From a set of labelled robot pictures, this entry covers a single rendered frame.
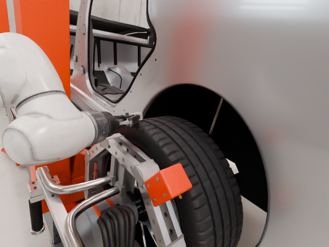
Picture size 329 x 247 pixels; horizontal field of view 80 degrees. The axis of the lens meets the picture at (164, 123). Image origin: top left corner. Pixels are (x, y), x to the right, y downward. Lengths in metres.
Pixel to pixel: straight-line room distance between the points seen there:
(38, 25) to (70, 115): 0.53
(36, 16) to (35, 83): 0.49
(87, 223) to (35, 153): 0.35
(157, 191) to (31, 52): 0.41
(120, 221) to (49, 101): 0.31
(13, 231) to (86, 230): 1.32
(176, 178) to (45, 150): 0.29
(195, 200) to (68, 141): 0.35
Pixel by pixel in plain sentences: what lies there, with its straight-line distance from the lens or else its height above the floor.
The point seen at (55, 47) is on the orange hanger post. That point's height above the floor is 1.36.
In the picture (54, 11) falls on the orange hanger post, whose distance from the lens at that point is 0.93.
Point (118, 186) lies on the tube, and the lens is 0.65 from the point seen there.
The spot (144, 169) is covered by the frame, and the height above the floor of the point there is 1.12.
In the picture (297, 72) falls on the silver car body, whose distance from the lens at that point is 0.67.
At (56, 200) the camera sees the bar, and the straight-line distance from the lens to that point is 0.68.
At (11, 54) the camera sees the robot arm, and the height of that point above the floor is 1.37.
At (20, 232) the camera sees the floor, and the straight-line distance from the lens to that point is 1.96.
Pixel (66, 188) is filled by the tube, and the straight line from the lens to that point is 0.66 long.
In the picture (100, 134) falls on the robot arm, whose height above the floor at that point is 1.21.
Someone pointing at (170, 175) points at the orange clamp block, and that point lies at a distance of 0.49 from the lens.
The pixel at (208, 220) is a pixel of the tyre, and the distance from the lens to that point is 0.60.
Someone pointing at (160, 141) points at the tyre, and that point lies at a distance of 0.59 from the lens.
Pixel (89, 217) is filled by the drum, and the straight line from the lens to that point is 0.70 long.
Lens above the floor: 1.44
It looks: 21 degrees down
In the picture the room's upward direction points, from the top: 10 degrees clockwise
